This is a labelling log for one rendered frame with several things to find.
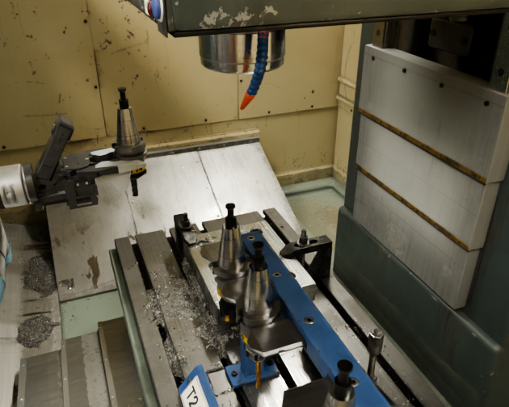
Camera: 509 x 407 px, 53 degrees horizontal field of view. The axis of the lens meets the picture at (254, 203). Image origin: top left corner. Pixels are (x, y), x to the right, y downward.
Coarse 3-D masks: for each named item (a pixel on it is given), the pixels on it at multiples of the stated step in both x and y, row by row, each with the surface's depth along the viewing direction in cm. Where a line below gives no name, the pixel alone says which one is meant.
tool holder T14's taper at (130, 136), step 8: (120, 112) 91; (128, 112) 92; (120, 120) 92; (128, 120) 92; (120, 128) 92; (128, 128) 92; (136, 128) 94; (120, 136) 93; (128, 136) 93; (136, 136) 94; (120, 144) 94; (128, 144) 93; (136, 144) 94
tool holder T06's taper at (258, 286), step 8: (248, 272) 67; (256, 272) 66; (264, 272) 67; (248, 280) 68; (256, 280) 67; (264, 280) 67; (248, 288) 68; (256, 288) 67; (264, 288) 67; (248, 296) 68; (256, 296) 68; (264, 296) 68; (272, 296) 70; (248, 304) 69; (256, 304) 68; (264, 304) 68; (272, 304) 70; (248, 312) 69; (256, 312) 68; (264, 312) 69
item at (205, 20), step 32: (128, 0) 81; (192, 0) 55; (224, 0) 56; (256, 0) 58; (288, 0) 59; (320, 0) 61; (352, 0) 62; (384, 0) 64; (416, 0) 65; (448, 0) 67; (480, 0) 69; (192, 32) 57; (224, 32) 58
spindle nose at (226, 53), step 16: (256, 32) 85; (272, 32) 86; (208, 48) 88; (224, 48) 86; (240, 48) 86; (256, 48) 86; (272, 48) 88; (208, 64) 90; (224, 64) 88; (240, 64) 87; (272, 64) 89
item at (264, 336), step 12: (276, 324) 69; (288, 324) 69; (252, 336) 67; (264, 336) 67; (276, 336) 67; (288, 336) 67; (300, 336) 67; (252, 348) 65; (264, 348) 65; (276, 348) 65; (288, 348) 65
